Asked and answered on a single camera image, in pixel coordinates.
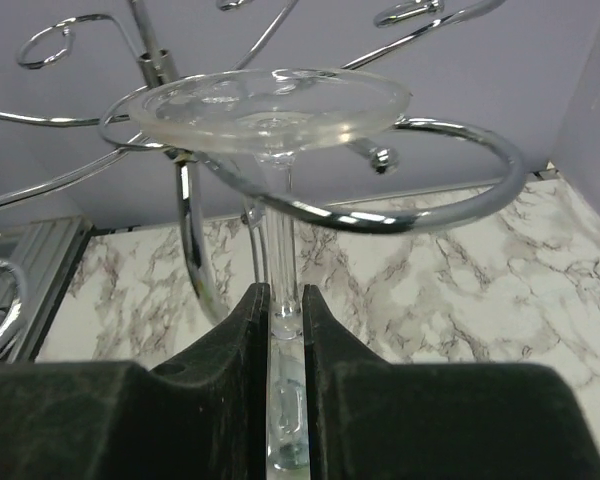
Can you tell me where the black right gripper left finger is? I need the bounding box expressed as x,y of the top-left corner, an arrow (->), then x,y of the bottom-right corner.
0,284 -> 270,479

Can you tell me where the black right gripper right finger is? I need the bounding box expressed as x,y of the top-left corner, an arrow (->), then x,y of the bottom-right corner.
302,285 -> 600,479

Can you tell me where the clear wine glass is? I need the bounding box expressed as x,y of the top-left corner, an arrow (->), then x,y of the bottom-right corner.
129,69 -> 410,470

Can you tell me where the chrome wine glass rack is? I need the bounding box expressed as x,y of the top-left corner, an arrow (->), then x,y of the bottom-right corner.
0,0 -> 526,361

